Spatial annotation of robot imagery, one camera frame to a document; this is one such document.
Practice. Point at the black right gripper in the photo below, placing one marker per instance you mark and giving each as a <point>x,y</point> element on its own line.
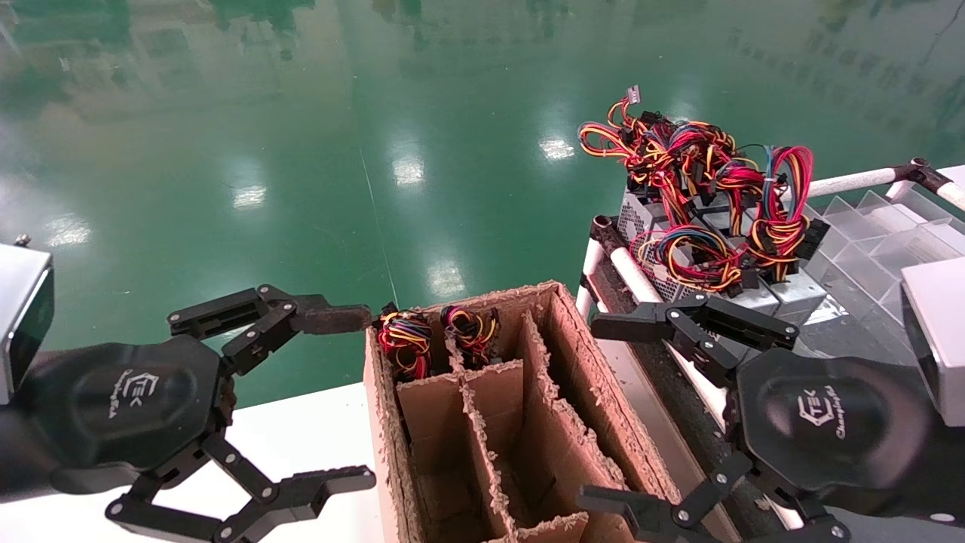
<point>829,422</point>

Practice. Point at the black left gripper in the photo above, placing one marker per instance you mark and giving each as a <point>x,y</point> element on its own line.
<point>121,407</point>

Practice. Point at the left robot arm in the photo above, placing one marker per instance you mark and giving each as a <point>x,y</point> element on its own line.
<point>13,460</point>

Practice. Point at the dark rack shelf surface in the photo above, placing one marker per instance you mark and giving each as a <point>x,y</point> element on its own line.
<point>678,411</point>

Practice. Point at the brown cardboard box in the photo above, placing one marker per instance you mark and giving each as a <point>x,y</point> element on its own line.
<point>595,392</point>

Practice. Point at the long white rack pipe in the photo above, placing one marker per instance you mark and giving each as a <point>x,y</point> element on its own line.
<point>632,273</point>

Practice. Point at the short white rack pipe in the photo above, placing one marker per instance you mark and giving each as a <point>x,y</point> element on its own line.
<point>590,262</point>

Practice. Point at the brown cardboard divider insert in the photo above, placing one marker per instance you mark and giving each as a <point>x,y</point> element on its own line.
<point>497,407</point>

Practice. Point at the black pipe joint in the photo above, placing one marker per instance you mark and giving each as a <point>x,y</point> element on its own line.
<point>921,172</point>
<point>605,230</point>

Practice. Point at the clear plastic divider tray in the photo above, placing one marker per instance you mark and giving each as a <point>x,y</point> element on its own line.
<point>867,241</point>

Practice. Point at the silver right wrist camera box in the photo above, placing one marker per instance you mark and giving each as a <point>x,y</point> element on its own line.
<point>938,339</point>

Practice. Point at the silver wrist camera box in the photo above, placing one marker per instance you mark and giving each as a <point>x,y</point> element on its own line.
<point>19,302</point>
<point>938,339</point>

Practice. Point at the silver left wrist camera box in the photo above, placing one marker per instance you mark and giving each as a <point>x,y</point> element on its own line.
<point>19,302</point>

